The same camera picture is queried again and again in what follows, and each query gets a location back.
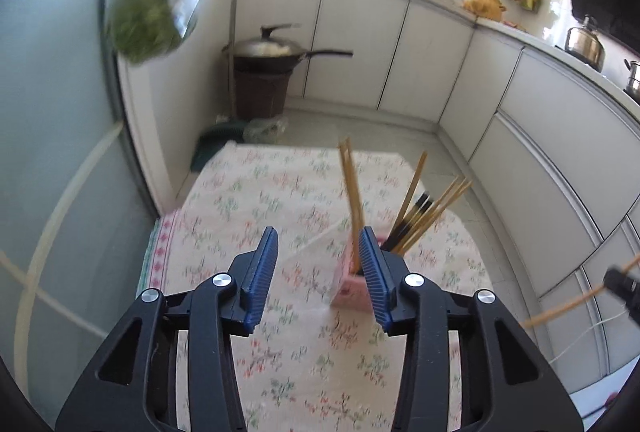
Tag black chopstick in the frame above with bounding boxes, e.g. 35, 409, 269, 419
382, 192, 425, 249
390, 194, 432, 253

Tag pink lattice chopstick holder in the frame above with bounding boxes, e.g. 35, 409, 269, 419
329, 232, 401, 313

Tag dark green dustpan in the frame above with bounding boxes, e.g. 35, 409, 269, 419
191, 122, 247, 171

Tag black wok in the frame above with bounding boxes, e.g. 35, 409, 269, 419
232, 37, 354, 76

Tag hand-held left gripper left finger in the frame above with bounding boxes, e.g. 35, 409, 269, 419
54, 226, 279, 432

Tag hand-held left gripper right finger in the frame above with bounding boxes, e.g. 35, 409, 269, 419
358, 226, 584, 432

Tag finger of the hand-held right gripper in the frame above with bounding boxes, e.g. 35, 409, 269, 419
602, 267, 640, 314

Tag steel kettle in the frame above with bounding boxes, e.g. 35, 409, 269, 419
565, 14, 607, 66

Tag brown bin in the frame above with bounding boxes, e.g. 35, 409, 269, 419
233, 62, 292, 121

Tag golden pot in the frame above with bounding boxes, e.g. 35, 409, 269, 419
462, 0, 507, 21

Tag white kitchen cabinets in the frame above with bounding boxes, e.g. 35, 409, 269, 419
235, 0, 640, 363

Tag wooden chopstick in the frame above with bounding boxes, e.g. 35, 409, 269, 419
520, 254, 640, 328

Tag steel wok lid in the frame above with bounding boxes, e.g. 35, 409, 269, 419
235, 23, 304, 58

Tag floral tablecloth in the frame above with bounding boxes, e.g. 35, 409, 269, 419
135, 142, 493, 432

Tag crumpled clear plastic bag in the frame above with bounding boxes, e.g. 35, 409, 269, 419
244, 116, 289, 144

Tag plastic bag of greens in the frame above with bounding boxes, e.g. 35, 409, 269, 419
106, 0, 247, 66

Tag white cable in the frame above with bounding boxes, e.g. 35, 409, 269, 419
547, 311, 640, 364

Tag steel pot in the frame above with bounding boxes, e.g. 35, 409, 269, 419
622, 59, 640, 101

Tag thin metal pole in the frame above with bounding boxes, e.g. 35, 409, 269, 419
230, 0, 237, 119

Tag set of bamboo chopsticks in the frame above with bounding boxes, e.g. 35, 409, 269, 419
338, 136, 474, 274

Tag frosted glass door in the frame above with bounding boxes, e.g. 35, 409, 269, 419
0, 0, 161, 413

